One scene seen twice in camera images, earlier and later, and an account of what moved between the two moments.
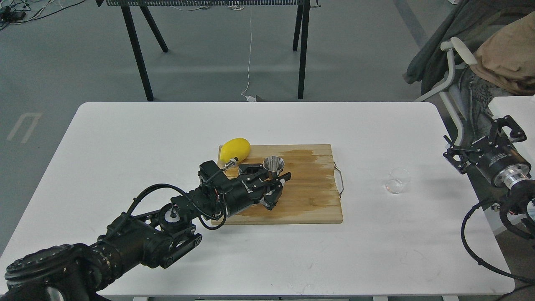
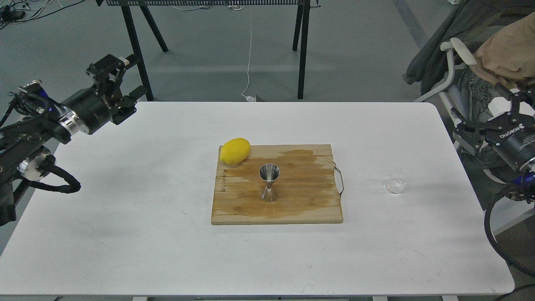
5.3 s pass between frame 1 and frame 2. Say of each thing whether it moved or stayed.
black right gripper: moved
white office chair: stayed
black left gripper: moved
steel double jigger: moved
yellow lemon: stayed
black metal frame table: stayed
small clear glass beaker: stayed
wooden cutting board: stayed
